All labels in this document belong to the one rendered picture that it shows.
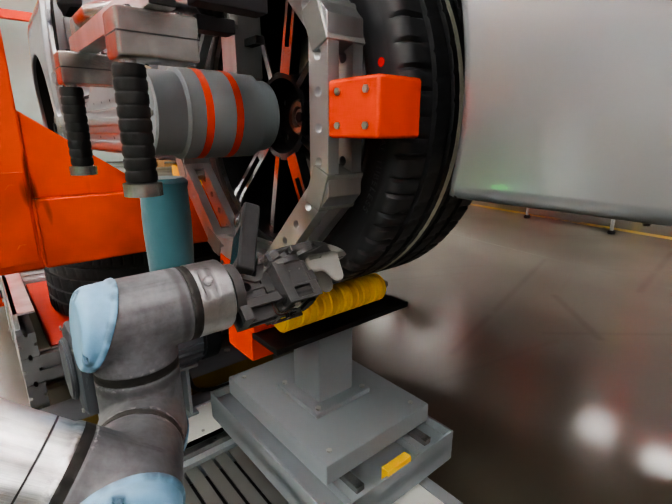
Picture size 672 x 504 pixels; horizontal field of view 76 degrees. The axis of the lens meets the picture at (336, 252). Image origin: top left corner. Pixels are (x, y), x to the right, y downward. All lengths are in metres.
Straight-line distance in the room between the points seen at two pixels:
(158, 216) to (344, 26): 0.47
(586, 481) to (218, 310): 1.05
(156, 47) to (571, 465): 1.28
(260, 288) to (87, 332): 0.21
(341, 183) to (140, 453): 0.38
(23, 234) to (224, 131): 0.59
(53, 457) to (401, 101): 0.48
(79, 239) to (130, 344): 0.71
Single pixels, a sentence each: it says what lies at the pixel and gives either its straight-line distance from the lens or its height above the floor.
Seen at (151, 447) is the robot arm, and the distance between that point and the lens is 0.45.
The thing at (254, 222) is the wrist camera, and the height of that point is 0.70.
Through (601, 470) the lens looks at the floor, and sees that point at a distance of 1.39.
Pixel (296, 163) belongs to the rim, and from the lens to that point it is 0.82.
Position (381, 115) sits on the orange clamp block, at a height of 0.84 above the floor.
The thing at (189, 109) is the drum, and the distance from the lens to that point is 0.70.
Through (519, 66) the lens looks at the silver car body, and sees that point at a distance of 0.52.
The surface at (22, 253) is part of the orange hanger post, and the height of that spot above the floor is 0.57.
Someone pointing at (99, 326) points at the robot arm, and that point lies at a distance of 0.49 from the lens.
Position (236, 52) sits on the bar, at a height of 0.95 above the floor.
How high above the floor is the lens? 0.82
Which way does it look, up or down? 16 degrees down
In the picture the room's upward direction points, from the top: straight up
